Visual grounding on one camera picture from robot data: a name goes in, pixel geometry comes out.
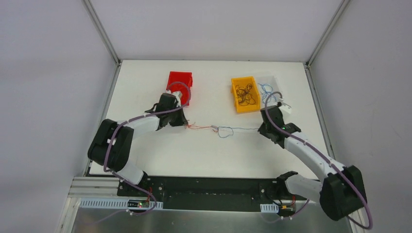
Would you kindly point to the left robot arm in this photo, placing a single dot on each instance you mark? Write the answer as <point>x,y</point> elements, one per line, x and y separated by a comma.
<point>112,142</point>

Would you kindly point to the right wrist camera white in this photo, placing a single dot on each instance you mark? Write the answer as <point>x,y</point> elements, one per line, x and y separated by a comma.
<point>285,109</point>

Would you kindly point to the red plastic bin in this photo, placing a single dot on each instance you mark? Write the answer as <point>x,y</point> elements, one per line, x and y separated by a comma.
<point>180,81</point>

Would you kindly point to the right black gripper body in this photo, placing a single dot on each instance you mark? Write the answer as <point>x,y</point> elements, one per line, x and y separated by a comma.
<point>266,129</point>

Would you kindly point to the orange plastic bin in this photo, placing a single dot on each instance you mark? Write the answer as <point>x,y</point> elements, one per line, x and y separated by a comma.
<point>246,95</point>

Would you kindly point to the clear plastic bin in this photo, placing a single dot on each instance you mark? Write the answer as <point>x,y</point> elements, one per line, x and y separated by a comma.
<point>267,84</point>

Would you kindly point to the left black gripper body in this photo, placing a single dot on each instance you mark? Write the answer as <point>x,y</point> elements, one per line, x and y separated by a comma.
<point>177,117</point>

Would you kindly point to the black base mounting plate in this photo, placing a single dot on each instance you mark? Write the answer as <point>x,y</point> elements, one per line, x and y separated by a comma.
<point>209,194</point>

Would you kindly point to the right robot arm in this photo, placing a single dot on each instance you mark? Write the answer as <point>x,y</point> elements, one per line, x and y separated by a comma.
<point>339,189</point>

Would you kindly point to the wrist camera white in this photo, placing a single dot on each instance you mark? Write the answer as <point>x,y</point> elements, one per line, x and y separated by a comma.
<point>177,95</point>
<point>285,109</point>

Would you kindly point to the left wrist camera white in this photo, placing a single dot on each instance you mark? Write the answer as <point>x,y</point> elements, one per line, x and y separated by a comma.
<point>177,95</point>

